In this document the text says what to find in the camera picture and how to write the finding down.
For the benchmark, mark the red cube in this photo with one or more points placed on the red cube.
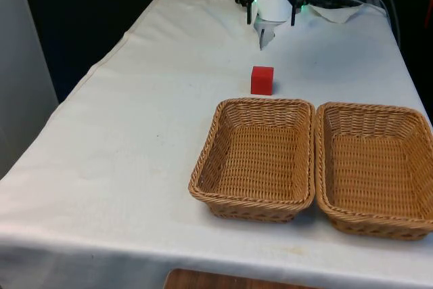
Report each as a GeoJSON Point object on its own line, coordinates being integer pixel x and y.
{"type": "Point", "coordinates": [261, 81]}

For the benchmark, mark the wicker basket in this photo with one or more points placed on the wicker basket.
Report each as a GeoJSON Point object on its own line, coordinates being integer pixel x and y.
{"type": "Point", "coordinates": [260, 153]}
{"type": "Point", "coordinates": [375, 167]}

